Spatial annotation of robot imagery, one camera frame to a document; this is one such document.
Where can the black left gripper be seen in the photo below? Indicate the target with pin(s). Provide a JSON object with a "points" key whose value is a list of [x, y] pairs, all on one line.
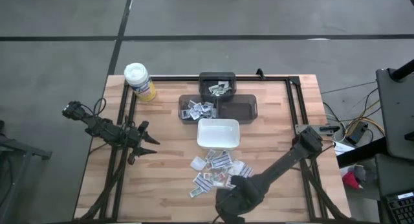
{"points": [[132, 138]]}

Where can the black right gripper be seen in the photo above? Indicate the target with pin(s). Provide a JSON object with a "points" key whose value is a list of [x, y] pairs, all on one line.
{"points": [[239, 195]]}

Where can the blue and white packet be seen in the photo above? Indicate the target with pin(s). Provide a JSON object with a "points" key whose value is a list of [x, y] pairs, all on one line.
{"points": [[195, 114], [186, 114]]}

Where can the white plastic bin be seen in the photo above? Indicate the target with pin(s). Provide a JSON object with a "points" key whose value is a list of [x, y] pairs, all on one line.
{"points": [[218, 133]]}

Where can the green printed white packet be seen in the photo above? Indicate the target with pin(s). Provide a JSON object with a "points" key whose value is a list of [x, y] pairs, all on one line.
{"points": [[213, 88]]}

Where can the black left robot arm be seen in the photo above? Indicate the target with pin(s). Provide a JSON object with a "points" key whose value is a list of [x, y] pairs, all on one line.
{"points": [[100, 128]]}

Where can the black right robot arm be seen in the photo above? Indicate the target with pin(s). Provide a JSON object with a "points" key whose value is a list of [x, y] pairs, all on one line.
{"points": [[284, 162]]}

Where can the blue striped white packet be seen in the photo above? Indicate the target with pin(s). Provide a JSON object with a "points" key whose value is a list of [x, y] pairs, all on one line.
{"points": [[247, 171], [203, 182]]}

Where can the silver foil packet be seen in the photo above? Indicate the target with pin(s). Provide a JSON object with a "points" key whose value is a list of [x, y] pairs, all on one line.
{"points": [[195, 192]]}

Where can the yellow Lysol wipes canister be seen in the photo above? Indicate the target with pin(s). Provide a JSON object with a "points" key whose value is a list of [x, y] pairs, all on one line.
{"points": [[139, 80]]}

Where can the small smoky translucent bin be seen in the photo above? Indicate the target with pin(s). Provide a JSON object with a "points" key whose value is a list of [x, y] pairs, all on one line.
{"points": [[207, 78]]}

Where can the red and grey cloth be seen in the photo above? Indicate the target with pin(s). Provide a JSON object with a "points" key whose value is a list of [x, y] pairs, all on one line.
{"points": [[351, 180]]}

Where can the white paper sheet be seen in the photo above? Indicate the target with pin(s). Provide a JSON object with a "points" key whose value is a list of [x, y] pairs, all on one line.
{"points": [[343, 148]]}

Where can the small black clamp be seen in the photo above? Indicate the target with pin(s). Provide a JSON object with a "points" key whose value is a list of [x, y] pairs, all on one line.
{"points": [[259, 73]]}

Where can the grey metal stand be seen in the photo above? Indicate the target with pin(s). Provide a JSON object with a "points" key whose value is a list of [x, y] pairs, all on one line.
{"points": [[19, 149]]}

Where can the black power box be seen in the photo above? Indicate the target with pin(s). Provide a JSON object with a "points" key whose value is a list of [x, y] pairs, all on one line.
{"points": [[357, 133]]}

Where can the black keyboard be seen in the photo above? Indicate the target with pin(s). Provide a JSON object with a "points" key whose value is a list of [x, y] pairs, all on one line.
{"points": [[401, 211]]}

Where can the black pole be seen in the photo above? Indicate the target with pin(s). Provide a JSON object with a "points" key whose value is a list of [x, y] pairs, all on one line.
{"points": [[402, 71]]}

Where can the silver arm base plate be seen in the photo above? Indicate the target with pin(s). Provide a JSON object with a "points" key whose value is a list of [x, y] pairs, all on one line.
{"points": [[304, 128]]}

